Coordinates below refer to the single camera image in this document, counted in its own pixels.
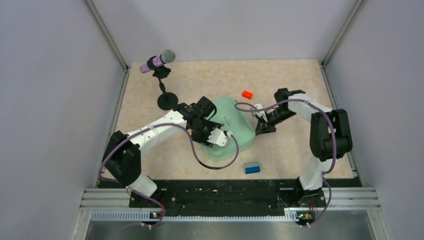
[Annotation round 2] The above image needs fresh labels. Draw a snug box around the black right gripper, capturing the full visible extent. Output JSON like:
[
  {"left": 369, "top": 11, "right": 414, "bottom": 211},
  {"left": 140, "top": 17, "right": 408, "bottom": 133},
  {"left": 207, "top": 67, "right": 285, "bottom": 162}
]
[{"left": 254, "top": 107, "right": 297, "bottom": 136}]

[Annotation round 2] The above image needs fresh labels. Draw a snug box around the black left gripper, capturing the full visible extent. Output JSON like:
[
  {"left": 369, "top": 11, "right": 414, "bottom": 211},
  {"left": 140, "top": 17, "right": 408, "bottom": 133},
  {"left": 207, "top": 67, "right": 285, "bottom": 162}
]
[{"left": 190, "top": 119, "right": 221, "bottom": 147}]

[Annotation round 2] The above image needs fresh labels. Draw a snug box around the green plastic medicine box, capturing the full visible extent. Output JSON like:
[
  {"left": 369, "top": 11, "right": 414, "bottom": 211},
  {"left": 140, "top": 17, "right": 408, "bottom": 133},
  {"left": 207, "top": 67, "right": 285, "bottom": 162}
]
[{"left": 204, "top": 97, "right": 256, "bottom": 162}]

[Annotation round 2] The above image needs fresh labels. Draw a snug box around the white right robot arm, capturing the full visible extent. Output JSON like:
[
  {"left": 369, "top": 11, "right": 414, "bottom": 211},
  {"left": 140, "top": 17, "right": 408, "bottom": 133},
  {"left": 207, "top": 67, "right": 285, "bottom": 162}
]
[{"left": 251, "top": 88, "right": 353, "bottom": 206}]

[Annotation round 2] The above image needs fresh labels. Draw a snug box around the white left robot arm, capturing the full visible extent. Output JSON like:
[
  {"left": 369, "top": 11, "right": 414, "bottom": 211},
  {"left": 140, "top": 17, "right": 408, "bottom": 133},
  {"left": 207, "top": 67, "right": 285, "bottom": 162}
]
[{"left": 100, "top": 96, "right": 229, "bottom": 207}]

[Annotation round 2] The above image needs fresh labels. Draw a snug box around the black microphone stand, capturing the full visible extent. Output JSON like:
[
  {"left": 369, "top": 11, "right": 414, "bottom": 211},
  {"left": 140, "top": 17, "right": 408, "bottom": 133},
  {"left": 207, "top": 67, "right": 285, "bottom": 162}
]
[{"left": 152, "top": 66, "right": 179, "bottom": 111}]

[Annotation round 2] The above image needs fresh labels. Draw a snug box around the orange block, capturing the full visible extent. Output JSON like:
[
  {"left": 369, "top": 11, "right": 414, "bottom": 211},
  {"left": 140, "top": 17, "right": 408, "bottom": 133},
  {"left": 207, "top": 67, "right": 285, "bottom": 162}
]
[{"left": 241, "top": 90, "right": 253, "bottom": 100}]

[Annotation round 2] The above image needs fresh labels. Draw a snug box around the blue grey small box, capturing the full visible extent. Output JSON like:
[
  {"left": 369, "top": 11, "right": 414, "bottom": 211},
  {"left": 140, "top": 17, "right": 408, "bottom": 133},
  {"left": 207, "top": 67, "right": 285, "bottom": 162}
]
[{"left": 243, "top": 161, "right": 261, "bottom": 175}]

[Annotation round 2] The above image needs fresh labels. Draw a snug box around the purple grey microphone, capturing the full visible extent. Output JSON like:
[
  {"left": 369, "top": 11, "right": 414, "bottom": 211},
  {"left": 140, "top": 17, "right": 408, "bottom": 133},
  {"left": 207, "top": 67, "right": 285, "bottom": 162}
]
[{"left": 139, "top": 49, "right": 176, "bottom": 74}]

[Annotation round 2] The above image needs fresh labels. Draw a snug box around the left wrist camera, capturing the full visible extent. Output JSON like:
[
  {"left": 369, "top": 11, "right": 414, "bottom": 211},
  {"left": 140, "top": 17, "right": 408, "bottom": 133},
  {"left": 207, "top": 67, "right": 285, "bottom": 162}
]
[{"left": 207, "top": 128, "right": 232, "bottom": 148}]

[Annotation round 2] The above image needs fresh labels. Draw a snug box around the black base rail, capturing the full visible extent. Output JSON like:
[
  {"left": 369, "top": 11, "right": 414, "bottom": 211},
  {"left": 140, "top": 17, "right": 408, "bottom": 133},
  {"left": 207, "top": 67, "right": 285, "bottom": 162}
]
[{"left": 129, "top": 179, "right": 326, "bottom": 217}]

